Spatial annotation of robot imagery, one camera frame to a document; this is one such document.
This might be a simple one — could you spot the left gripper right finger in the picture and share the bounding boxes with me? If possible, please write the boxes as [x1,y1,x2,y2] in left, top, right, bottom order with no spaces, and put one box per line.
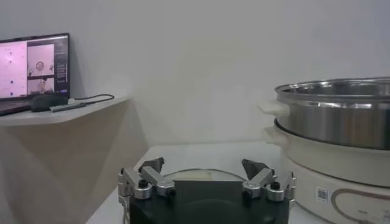
[241,158,297,202]

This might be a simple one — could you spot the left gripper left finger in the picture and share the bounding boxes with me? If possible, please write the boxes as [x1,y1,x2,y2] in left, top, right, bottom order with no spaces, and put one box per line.
[117,156,177,200]

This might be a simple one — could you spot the round glass pot lid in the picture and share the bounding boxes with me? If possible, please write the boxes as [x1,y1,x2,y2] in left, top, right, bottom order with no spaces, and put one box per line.
[163,168,247,183]

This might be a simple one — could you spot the perforated steel steamer basket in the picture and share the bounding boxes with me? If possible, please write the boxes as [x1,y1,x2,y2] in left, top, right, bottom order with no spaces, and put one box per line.
[257,76,390,150]

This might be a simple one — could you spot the cream electric cooker base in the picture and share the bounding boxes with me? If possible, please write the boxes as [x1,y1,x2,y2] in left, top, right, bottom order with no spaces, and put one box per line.
[262,118,390,224]

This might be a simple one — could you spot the grey usb hub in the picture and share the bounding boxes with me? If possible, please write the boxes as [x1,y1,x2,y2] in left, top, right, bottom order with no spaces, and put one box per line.
[49,102,88,113]

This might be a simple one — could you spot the black computer mouse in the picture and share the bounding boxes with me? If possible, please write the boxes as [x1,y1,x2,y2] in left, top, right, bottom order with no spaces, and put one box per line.
[30,94,69,113]

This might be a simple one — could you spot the white side table with laptop and mouse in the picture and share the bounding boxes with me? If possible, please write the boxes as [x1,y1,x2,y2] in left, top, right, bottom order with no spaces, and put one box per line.
[0,96,150,224]

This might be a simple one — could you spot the open black laptop pink screen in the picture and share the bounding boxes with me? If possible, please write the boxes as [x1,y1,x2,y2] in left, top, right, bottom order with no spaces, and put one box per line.
[0,32,71,117]

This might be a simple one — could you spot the black laptop cable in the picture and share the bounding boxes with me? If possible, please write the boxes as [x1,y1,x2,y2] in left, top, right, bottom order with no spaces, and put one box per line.
[74,93,116,106]

